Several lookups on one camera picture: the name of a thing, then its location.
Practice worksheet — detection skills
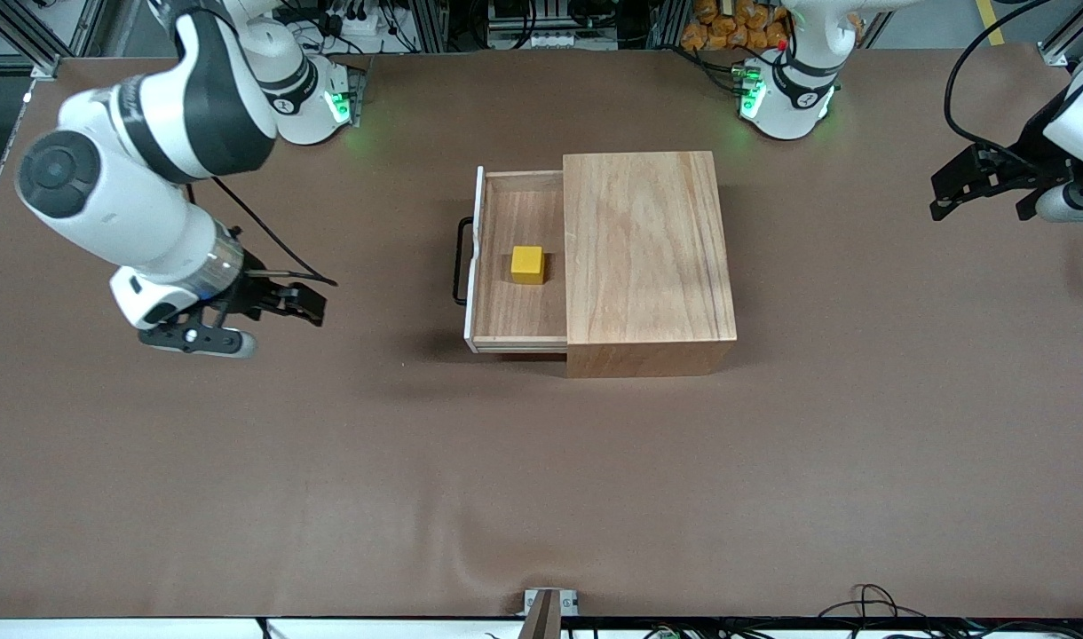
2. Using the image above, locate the yellow cube block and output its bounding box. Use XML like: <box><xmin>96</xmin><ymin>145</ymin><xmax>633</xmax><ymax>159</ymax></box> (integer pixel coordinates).
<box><xmin>511</xmin><ymin>246</ymin><xmax>547</xmax><ymax>286</ymax></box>

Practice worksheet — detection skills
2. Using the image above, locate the brown table cover mat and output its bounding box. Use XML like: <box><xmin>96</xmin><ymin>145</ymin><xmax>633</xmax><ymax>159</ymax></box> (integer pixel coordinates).
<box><xmin>0</xmin><ymin>40</ymin><xmax>1083</xmax><ymax>619</ymax></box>

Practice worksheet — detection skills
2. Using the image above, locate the white power strip with plugs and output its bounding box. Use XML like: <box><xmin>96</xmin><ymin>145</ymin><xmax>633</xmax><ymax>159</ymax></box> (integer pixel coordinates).
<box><xmin>275</xmin><ymin>0</ymin><xmax>393</xmax><ymax>41</ymax></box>

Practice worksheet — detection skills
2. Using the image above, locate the black metal drawer handle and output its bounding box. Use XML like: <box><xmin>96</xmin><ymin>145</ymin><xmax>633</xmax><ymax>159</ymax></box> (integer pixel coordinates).
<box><xmin>453</xmin><ymin>217</ymin><xmax>477</xmax><ymax>307</ymax></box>

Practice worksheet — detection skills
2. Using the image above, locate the wooden drawer with white front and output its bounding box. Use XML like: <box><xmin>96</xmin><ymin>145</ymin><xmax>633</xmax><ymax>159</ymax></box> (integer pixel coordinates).
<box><xmin>464</xmin><ymin>166</ymin><xmax>569</xmax><ymax>354</ymax></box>

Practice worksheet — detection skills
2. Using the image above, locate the wooden drawer cabinet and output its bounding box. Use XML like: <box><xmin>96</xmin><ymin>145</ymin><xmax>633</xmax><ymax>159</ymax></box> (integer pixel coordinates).
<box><xmin>563</xmin><ymin>151</ymin><xmax>739</xmax><ymax>379</ymax></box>

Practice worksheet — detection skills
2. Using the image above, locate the grey power strip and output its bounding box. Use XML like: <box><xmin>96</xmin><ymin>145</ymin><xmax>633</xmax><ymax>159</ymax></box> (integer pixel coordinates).
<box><xmin>488</xmin><ymin>31</ymin><xmax>622</xmax><ymax>51</ymax></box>

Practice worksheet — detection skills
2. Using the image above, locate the metal table clamp bracket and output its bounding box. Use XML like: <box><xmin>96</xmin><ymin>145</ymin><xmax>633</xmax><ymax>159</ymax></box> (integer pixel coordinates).
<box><xmin>522</xmin><ymin>588</ymin><xmax>580</xmax><ymax>639</ymax></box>

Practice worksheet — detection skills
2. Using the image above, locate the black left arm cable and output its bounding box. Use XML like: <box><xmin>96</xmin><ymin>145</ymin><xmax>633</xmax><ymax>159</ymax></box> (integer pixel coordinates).
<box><xmin>944</xmin><ymin>0</ymin><xmax>1055</xmax><ymax>170</ymax></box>

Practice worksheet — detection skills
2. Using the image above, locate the pile of orange items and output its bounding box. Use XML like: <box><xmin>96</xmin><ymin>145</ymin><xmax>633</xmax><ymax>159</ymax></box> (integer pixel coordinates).
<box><xmin>681</xmin><ymin>0</ymin><xmax>793</xmax><ymax>52</ymax></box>

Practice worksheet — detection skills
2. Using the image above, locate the black cable bundle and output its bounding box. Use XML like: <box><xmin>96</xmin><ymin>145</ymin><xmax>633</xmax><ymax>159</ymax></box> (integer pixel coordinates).
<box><xmin>817</xmin><ymin>583</ymin><xmax>1083</xmax><ymax>639</ymax></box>

